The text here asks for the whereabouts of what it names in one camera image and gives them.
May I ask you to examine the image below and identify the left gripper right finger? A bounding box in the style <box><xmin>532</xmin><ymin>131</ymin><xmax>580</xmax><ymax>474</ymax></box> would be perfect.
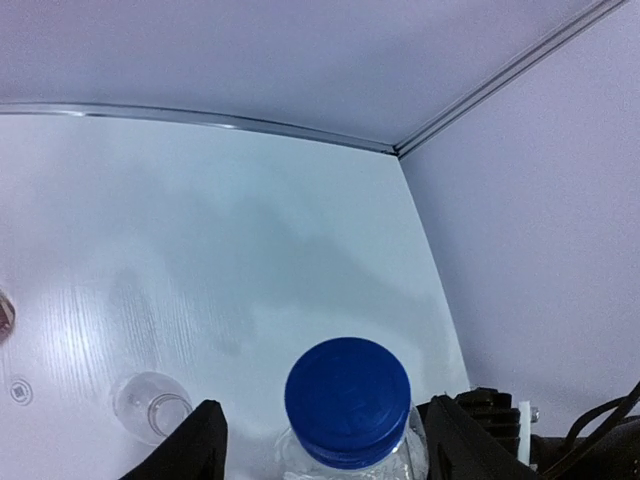
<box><xmin>424</xmin><ymin>395</ymin><xmax>541</xmax><ymax>480</ymax></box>

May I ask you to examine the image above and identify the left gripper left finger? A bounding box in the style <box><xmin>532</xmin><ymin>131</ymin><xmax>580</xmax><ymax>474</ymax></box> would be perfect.
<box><xmin>122</xmin><ymin>400</ymin><xmax>228</xmax><ymax>480</ymax></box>

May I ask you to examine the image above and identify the red cap water bottle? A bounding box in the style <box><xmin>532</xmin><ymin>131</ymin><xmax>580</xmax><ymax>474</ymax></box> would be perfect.
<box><xmin>110</xmin><ymin>371</ymin><xmax>193</xmax><ymax>446</ymax></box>

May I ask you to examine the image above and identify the blue bottle cap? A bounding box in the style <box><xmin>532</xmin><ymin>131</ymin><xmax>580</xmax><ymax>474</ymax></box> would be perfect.
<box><xmin>284</xmin><ymin>337</ymin><xmax>412</xmax><ymax>452</ymax></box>

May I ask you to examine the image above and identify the blue cap water bottle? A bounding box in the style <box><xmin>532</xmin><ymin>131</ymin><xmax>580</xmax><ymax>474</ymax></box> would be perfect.
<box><xmin>275</xmin><ymin>406</ymin><xmax>429</xmax><ymax>479</ymax></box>

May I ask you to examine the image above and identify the white bottle cap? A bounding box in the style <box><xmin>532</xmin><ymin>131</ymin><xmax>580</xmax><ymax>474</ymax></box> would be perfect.
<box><xmin>9</xmin><ymin>379</ymin><xmax>33</xmax><ymax>406</ymax></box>

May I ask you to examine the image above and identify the gold label drink bottle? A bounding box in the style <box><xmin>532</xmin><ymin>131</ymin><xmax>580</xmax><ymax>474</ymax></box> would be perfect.
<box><xmin>0</xmin><ymin>290</ymin><xmax>16</xmax><ymax>343</ymax></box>

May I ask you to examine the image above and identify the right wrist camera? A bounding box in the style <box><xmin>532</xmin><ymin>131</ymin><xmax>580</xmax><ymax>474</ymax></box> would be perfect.
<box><xmin>455</xmin><ymin>387</ymin><xmax>539</xmax><ymax>467</ymax></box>

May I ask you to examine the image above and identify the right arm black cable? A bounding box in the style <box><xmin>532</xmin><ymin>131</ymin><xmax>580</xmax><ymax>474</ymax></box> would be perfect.
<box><xmin>542</xmin><ymin>379</ymin><xmax>640</xmax><ymax>480</ymax></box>

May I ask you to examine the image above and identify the right aluminium wall post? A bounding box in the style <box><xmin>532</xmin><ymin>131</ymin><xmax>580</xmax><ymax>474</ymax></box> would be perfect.
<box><xmin>393</xmin><ymin>0</ymin><xmax>629</xmax><ymax>161</ymax></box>

